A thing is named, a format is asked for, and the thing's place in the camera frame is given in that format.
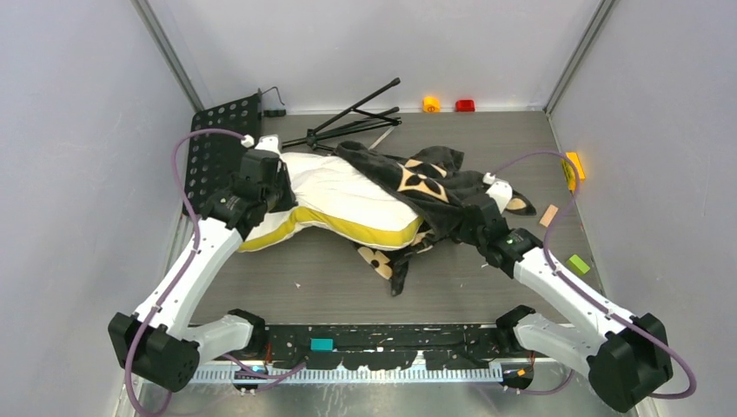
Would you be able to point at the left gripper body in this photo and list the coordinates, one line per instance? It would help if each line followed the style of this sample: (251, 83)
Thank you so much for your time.
(278, 196)

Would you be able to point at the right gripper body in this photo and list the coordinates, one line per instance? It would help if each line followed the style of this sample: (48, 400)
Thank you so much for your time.
(470, 235)

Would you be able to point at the black floral pillowcase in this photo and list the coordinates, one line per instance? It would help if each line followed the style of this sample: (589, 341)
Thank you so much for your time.
(433, 184)

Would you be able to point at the white pillow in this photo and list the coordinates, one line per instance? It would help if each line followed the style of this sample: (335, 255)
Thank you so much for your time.
(333, 195)

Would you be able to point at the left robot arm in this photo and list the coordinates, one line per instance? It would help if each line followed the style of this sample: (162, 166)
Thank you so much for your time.
(157, 341)

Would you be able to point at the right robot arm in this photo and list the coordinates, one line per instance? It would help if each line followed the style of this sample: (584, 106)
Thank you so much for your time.
(623, 356)

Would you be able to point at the black perforated music stand tray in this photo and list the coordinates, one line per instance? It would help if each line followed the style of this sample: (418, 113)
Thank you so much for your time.
(213, 157)

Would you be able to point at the tan wooden block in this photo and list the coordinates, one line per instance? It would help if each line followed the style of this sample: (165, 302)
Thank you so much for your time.
(548, 215)

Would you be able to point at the yellow toy block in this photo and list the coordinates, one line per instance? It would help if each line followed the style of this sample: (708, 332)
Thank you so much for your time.
(573, 171)

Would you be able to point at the green toy block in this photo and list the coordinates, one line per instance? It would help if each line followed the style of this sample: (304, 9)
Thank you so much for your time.
(577, 265)

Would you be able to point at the black folding tripod stand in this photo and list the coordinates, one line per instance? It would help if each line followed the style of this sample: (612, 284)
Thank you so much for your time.
(352, 120)

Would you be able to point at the red toy block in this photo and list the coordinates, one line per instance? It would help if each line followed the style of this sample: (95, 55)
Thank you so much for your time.
(465, 105)

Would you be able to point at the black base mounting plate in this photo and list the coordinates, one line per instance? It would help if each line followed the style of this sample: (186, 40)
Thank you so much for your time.
(387, 347)

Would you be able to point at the yellow round toy piece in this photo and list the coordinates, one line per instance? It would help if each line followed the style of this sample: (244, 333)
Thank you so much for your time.
(431, 104)

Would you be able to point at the teal block on base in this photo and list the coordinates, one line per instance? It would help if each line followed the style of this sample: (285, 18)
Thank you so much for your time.
(322, 344)

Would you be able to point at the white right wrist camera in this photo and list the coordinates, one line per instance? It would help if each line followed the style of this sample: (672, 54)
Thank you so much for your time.
(498, 190)

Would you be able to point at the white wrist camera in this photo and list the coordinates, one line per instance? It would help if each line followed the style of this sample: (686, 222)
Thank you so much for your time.
(270, 143)
(498, 190)

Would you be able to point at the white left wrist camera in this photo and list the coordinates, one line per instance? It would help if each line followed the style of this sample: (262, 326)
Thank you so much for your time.
(270, 143)

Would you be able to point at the aluminium rail frame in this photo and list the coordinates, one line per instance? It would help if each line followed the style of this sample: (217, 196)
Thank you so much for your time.
(252, 375)

